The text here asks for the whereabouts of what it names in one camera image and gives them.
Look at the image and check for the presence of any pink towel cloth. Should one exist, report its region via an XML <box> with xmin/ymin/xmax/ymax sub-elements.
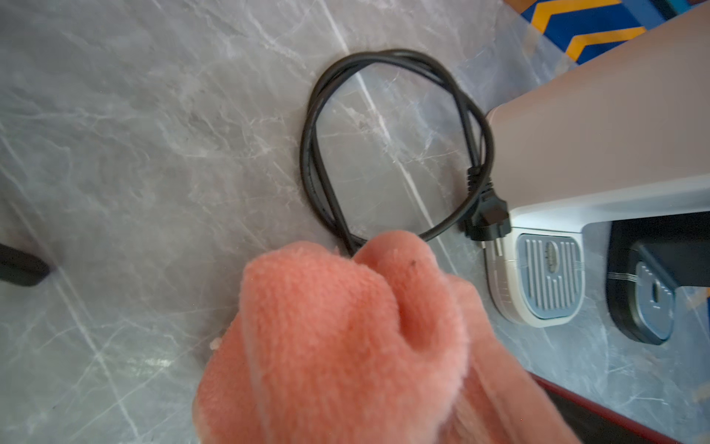
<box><xmin>192</xmin><ymin>231</ymin><xmax>576</xmax><ymax>443</ymax></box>

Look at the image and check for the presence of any red Nespresso coffee machine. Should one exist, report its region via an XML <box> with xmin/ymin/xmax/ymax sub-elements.
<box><xmin>531</xmin><ymin>374</ymin><xmax>678</xmax><ymax>444</ymax></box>

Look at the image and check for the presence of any white coffee machine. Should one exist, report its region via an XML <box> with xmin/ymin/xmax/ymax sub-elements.
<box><xmin>486</xmin><ymin>4</ymin><xmax>709</xmax><ymax>329</ymax></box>

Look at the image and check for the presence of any black coffee machine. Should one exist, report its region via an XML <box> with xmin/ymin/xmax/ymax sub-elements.
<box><xmin>606</xmin><ymin>212</ymin><xmax>709</xmax><ymax>345</ymax></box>

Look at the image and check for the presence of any black microphone on tripod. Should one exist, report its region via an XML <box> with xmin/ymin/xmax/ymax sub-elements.
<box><xmin>0</xmin><ymin>244</ymin><xmax>51</xmax><ymax>287</ymax></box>

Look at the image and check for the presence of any black coiled power cable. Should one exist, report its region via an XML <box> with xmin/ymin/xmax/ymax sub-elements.
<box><xmin>298</xmin><ymin>48</ymin><xmax>512</xmax><ymax>257</ymax></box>

